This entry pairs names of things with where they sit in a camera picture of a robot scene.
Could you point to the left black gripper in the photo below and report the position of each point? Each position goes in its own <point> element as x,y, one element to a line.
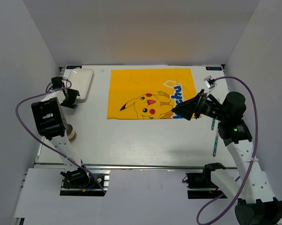
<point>73,93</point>

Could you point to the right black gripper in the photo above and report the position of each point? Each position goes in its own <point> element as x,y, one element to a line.
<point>186,108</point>

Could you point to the white rectangular plate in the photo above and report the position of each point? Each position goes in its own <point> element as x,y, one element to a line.
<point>80,79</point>

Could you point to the yellow printed cloth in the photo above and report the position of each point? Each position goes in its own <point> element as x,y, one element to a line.
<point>148,94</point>

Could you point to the cup with wooden base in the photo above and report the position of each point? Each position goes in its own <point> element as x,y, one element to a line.
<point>71,133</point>

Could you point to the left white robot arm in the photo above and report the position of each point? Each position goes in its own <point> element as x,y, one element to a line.
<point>51,123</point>

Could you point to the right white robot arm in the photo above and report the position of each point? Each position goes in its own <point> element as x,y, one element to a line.
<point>255,203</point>

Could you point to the left blue corner label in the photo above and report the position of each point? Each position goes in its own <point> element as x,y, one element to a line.
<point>73,67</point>

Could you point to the blue corner label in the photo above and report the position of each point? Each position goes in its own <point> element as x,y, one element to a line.
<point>73,67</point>
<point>214,68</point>

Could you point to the right blue corner label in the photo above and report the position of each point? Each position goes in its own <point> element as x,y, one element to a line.
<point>214,68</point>

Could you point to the fork with teal handle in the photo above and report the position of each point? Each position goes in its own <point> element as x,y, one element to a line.
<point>213,124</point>

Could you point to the knife with teal handle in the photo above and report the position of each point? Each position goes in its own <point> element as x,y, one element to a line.
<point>215,144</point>

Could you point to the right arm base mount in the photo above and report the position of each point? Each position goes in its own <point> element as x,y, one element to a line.
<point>199,188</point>

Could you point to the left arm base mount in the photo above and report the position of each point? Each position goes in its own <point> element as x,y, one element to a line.
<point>81,183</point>

